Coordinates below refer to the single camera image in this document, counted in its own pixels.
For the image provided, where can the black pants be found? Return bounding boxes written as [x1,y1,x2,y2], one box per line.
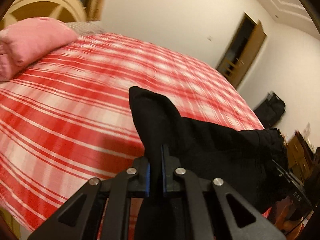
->
[129,86,288,239]

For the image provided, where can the dark wooden dresser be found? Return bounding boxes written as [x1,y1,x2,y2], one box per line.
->
[286,131,314,184]

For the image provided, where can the black bag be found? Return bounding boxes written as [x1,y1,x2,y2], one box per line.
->
[253,92,286,129]

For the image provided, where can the red plaid bed cover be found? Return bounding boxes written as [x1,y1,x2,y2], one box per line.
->
[1,33,263,231]

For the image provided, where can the brown wooden door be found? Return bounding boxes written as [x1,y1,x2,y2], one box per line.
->
[216,14,267,88]

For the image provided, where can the pink pillow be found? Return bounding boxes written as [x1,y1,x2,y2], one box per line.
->
[1,17,78,82]

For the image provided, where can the grey pillow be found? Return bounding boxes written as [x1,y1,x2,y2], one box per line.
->
[66,22,105,36]

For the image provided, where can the cream wooden headboard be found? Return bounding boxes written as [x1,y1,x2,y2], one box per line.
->
[1,0,87,29]

